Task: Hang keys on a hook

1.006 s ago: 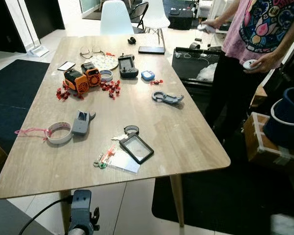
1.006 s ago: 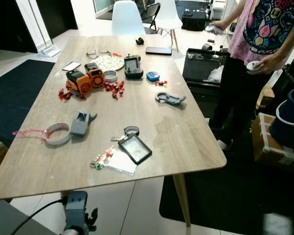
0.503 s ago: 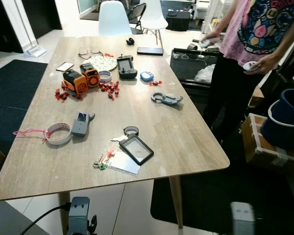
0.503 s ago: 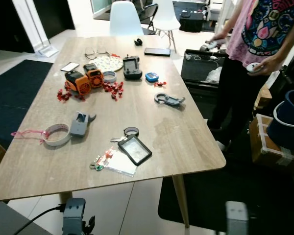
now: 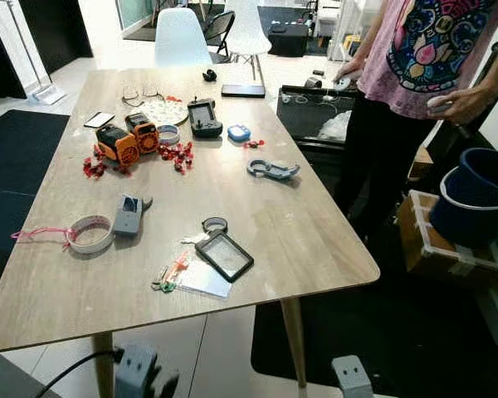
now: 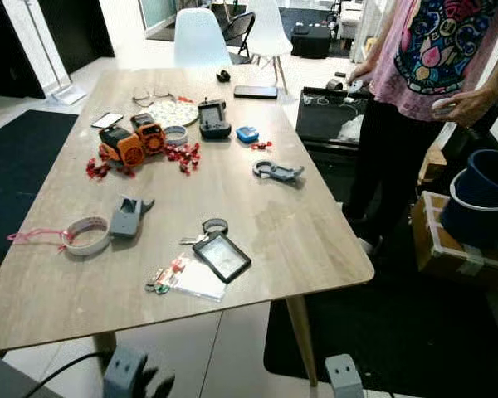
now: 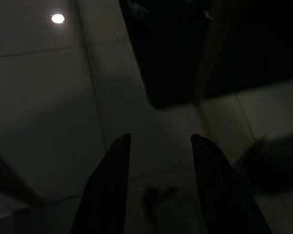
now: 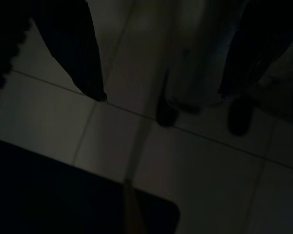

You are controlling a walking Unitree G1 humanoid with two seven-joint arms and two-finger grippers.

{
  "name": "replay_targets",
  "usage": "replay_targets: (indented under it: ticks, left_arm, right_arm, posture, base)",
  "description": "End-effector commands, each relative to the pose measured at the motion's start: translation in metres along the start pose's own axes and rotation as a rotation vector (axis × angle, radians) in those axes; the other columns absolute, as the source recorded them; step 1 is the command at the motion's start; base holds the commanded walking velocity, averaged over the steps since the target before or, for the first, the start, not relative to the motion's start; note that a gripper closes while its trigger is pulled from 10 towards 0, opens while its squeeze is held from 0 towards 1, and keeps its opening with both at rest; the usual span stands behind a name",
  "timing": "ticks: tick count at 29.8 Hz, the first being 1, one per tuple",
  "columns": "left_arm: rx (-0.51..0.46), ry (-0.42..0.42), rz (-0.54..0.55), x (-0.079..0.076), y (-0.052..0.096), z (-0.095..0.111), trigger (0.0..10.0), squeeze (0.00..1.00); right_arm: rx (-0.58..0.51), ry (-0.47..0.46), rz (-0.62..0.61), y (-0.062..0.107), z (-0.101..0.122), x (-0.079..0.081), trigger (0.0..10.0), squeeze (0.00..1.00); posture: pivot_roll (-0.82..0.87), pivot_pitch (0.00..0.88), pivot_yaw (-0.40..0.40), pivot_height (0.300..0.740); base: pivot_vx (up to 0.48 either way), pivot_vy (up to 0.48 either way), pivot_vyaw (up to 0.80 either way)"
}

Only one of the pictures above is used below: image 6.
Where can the white handheld controller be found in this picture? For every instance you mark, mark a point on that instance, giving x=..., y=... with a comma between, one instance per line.
x=355, y=85
x=442, y=104

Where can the person's right hand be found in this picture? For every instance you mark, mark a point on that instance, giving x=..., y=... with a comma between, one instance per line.
x=365, y=70

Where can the person's left hand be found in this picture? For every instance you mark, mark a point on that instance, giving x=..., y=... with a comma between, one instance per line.
x=473, y=105

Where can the clear plastic bag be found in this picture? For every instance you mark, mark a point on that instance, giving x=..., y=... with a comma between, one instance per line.
x=199, y=282

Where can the black badge holder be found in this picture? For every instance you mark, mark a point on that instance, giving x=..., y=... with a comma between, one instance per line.
x=222, y=258

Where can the silver key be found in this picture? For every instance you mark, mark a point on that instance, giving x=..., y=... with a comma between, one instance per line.
x=191, y=240

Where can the large white tape roll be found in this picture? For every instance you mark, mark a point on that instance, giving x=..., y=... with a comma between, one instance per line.
x=101, y=240

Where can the light wooden table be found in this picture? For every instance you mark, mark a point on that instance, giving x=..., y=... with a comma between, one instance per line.
x=290, y=224

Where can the red plastic clips heap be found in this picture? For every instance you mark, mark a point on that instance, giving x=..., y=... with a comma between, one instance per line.
x=98, y=170
x=187, y=157

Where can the large orange black device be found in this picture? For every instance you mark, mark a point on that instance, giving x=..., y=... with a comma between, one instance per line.
x=121, y=147

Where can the grey clamp tool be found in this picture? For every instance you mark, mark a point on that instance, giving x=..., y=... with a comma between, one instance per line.
x=278, y=172

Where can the black floor rug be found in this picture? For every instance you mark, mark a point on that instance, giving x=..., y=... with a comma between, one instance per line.
x=407, y=340
x=25, y=174

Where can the small clear tape roll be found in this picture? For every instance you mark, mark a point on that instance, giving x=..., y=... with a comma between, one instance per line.
x=177, y=136

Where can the small orange black device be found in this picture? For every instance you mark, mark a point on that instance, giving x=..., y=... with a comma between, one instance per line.
x=149, y=133

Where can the small blue case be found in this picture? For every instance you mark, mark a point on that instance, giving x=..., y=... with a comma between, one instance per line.
x=247, y=133

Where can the black grey handheld device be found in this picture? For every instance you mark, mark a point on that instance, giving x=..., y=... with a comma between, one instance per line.
x=213, y=121

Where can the white smartphone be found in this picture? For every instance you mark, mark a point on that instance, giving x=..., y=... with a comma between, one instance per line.
x=106, y=120

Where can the white round doily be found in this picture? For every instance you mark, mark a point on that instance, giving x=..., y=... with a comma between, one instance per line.
x=174, y=113

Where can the white floor stand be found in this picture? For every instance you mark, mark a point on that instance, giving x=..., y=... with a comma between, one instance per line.
x=70, y=95

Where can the taped cardboard box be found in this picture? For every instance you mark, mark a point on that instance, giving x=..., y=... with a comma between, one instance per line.
x=436, y=245

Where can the black flat phone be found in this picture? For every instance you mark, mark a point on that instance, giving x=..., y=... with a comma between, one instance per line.
x=256, y=92

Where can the black plastic crate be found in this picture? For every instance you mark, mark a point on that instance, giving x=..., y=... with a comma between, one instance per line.
x=319, y=116

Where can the small black object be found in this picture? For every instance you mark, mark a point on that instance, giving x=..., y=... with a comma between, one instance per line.
x=223, y=76

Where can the white plastic bag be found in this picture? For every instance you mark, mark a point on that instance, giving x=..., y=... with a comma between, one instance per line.
x=353, y=128

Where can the person in pink printed shirt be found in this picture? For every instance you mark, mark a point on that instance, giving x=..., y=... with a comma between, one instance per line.
x=390, y=149

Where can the small grey cylinder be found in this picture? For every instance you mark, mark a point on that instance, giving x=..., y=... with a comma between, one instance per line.
x=334, y=84

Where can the pale blue plastic chair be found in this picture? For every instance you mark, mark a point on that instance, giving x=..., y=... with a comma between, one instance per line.
x=202, y=39

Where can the dark tall cabinet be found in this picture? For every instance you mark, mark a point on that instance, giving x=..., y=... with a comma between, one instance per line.
x=70, y=33

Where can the black metal chair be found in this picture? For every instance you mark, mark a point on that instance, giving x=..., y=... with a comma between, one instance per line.
x=239, y=25

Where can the black cabinet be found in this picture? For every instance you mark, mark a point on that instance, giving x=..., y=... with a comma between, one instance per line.
x=4, y=50

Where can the white plastic chair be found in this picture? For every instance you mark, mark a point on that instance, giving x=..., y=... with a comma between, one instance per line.
x=267, y=29

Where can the black storage box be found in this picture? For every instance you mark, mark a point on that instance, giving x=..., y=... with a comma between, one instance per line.
x=310, y=41

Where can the dark blue bucket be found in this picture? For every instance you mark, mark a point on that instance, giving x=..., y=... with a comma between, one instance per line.
x=485, y=195

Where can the thin frame eyeglasses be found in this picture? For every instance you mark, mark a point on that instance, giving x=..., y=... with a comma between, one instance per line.
x=141, y=94

